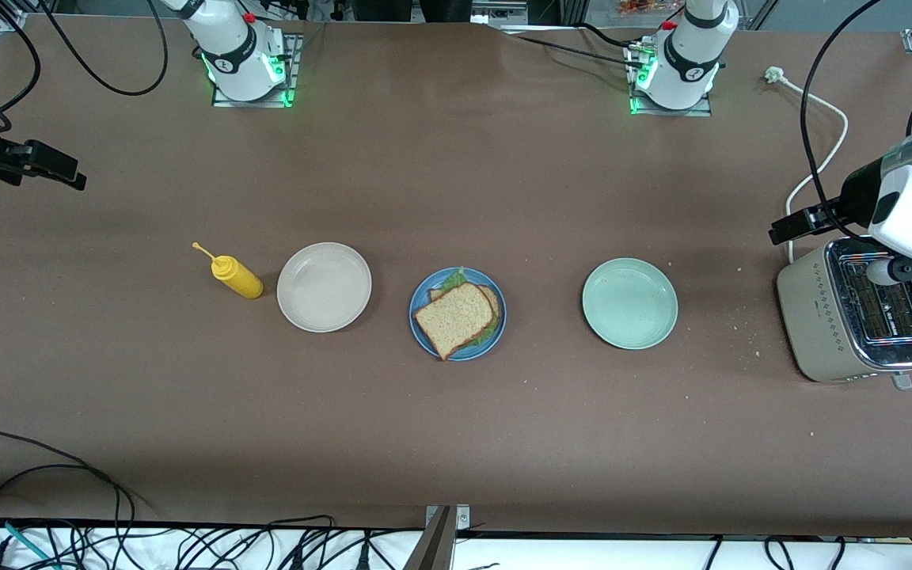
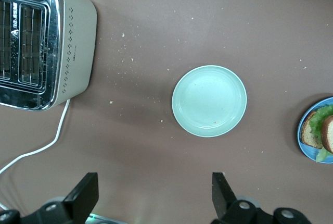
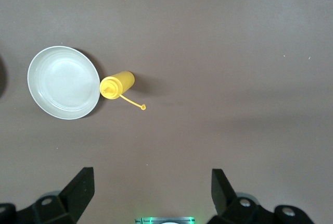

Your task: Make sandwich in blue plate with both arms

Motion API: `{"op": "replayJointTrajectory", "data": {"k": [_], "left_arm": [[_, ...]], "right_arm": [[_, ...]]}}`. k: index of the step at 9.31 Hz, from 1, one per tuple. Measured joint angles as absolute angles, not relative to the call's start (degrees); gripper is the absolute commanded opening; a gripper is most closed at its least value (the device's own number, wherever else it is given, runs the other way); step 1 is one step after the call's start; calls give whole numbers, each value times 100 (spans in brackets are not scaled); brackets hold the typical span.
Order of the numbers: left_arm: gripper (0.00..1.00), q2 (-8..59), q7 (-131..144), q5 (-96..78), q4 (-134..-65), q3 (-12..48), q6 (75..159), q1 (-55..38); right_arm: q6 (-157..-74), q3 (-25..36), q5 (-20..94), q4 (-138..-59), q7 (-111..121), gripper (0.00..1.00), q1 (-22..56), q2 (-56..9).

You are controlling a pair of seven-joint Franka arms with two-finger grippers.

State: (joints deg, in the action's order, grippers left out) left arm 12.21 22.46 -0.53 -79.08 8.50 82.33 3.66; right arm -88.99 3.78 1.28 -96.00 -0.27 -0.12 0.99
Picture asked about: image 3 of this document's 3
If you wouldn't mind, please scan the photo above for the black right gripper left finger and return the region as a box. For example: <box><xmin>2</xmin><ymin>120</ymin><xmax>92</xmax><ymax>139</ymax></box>
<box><xmin>0</xmin><ymin>167</ymin><xmax>95</xmax><ymax>224</ymax></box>

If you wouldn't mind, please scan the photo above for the yellow mustard squeeze bottle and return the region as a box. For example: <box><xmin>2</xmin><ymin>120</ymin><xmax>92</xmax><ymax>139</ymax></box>
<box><xmin>99</xmin><ymin>71</ymin><xmax>147</xmax><ymax>111</ymax></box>

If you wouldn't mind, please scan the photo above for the beige round plate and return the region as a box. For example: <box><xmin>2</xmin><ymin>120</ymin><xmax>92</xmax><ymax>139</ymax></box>
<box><xmin>27</xmin><ymin>45</ymin><xmax>101</xmax><ymax>120</ymax></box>

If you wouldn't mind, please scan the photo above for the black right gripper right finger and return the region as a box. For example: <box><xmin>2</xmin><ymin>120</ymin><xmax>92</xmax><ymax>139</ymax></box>
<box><xmin>208</xmin><ymin>168</ymin><xmax>315</xmax><ymax>224</ymax></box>

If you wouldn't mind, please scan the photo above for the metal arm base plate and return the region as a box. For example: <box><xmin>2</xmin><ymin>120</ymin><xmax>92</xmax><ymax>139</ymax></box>
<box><xmin>134</xmin><ymin>216</ymin><xmax>196</xmax><ymax>224</ymax></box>

